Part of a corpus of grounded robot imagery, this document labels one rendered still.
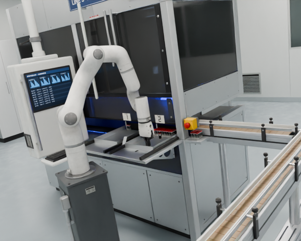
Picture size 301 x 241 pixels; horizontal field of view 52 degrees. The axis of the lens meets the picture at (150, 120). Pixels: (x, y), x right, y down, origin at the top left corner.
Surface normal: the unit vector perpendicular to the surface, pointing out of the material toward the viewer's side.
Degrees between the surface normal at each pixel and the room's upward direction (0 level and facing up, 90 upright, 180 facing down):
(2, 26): 90
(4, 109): 90
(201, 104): 90
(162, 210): 90
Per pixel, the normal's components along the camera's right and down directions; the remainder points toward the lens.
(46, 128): 0.71, 0.07
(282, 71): -0.64, 0.29
